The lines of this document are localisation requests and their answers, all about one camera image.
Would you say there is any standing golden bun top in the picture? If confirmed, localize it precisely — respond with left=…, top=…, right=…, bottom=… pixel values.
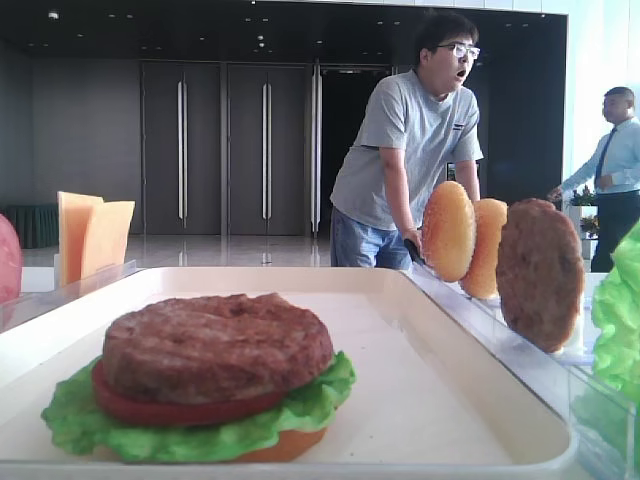
left=422, top=181, right=476, bottom=282

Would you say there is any standing orange cheese slice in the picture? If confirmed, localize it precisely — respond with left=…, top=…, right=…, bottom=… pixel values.
left=57, top=191, right=104, bottom=287

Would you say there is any green skirted background table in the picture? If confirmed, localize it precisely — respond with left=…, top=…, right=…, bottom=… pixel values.
left=1, top=204, right=59, bottom=249

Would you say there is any man in white shirt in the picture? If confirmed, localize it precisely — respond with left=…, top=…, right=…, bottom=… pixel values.
left=547, top=86, right=639, bottom=273

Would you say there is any standing green lettuce leaf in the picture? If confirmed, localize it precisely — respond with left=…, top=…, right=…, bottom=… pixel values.
left=592, top=226, right=639, bottom=402

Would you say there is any bottom bun slice on tray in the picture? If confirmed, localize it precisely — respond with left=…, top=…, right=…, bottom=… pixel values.
left=99, top=425, right=329, bottom=465

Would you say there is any right clear acrylic rail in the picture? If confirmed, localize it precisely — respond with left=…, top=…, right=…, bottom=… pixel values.
left=408, top=262, right=639, bottom=479

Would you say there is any dark double door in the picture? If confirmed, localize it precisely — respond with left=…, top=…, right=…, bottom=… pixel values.
left=140, top=61, right=322, bottom=237

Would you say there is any clear acrylic rail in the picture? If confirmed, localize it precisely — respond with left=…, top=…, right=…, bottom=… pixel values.
left=408, top=262, right=639, bottom=479
left=1, top=260, right=138, bottom=333

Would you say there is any standing red tomato slice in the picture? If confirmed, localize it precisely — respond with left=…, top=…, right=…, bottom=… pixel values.
left=0, top=215, right=23, bottom=303

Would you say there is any brown meat patty on tray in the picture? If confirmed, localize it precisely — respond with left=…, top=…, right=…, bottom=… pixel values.
left=102, top=293, right=334, bottom=405

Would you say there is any standing orange bun slice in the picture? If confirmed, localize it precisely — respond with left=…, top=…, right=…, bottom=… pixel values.
left=459, top=198, right=507, bottom=299

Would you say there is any green lettuce leaf on tray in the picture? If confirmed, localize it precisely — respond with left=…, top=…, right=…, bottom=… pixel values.
left=41, top=351, right=356, bottom=462

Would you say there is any orange cheese slice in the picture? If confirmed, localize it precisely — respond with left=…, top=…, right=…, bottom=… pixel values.
left=80, top=201, right=135, bottom=279
left=57, top=191, right=104, bottom=287

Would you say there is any red tomato slice on tray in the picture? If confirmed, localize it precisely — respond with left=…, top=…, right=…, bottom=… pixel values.
left=91, top=360, right=287, bottom=427

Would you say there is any man in grey t-shirt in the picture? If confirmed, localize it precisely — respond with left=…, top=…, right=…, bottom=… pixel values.
left=330, top=12, right=483, bottom=270

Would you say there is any left clear acrylic rail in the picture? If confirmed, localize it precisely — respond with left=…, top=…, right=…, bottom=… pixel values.
left=1, top=260, right=138, bottom=333

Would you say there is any cream rectangular serving tray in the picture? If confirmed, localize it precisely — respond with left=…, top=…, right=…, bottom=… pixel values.
left=1, top=267, right=578, bottom=479

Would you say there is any standing brown meat patty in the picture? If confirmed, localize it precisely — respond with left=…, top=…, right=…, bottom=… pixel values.
left=496, top=198, right=585, bottom=353

